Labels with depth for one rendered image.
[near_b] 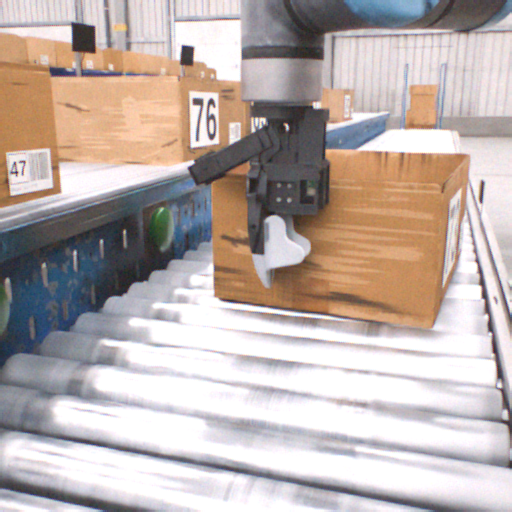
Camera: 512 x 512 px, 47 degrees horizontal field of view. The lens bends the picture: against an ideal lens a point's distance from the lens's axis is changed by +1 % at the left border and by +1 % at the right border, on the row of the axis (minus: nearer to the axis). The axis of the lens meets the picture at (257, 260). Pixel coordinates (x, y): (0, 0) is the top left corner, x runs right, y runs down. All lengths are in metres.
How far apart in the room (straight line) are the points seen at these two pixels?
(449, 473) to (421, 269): 0.29
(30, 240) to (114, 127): 0.59
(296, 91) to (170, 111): 0.58
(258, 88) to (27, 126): 0.30
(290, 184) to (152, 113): 0.59
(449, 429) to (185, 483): 0.22
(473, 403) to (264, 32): 0.41
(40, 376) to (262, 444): 0.26
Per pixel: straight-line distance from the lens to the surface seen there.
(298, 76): 0.63
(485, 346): 0.71
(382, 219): 0.69
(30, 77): 0.79
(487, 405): 0.59
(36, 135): 0.80
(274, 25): 0.63
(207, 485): 0.45
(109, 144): 1.25
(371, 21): 0.55
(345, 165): 1.10
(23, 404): 0.58
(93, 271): 0.85
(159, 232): 0.92
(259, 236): 0.66
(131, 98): 1.22
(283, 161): 0.66
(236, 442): 0.49
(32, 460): 0.50
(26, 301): 0.74
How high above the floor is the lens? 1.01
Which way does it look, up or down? 16 degrees down
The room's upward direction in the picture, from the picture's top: straight up
